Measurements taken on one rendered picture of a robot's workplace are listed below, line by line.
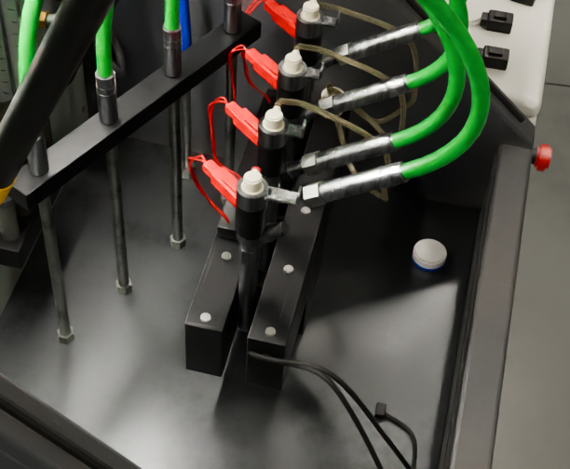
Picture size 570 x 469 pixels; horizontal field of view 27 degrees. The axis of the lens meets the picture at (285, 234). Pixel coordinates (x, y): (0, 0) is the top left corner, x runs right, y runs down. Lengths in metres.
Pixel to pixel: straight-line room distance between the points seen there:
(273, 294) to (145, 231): 0.29
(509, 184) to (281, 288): 0.31
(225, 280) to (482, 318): 0.26
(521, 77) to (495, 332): 0.35
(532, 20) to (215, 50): 0.45
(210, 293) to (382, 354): 0.24
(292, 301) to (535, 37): 0.50
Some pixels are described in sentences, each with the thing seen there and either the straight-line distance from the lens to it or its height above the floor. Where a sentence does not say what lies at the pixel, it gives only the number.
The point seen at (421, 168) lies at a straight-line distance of 0.95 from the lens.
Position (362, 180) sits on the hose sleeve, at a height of 1.18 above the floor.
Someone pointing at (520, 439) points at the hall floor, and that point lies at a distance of 2.26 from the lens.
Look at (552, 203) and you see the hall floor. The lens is 2.63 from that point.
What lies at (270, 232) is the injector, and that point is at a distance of 1.05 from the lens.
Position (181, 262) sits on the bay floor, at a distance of 1.36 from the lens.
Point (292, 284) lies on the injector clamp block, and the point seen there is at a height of 0.98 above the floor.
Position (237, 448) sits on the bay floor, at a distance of 1.22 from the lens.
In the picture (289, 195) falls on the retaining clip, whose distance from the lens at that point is 1.02.
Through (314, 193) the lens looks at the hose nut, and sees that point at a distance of 1.00.
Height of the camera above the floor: 1.90
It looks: 50 degrees down
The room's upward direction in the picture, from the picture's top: 5 degrees clockwise
